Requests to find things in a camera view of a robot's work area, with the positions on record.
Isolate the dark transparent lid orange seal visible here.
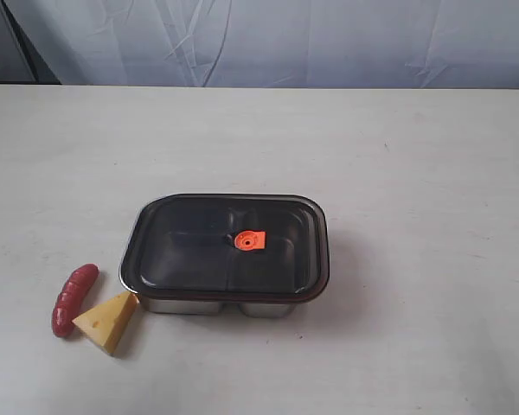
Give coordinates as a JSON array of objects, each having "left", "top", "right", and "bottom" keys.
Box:
[{"left": 119, "top": 193, "right": 331, "bottom": 302}]

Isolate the red toy sausage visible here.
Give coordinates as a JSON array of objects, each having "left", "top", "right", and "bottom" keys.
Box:
[{"left": 51, "top": 264, "right": 99, "bottom": 338}]

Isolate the steel two-compartment lunch box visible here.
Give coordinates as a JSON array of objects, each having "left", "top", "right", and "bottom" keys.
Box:
[{"left": 119, "top": 193, "right": 331, "bottom": 320}]

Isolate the grey wrinkled backdrop cloth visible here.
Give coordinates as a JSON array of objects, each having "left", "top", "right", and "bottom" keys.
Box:
[{"left": 0, "top": 1, "right": 519, "bottom": 88}]

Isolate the yellow toy cheese wedge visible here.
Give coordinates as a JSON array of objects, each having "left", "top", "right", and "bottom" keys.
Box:
[{"left": 72, "top": 290, "right": 138, "bottom": 355}]

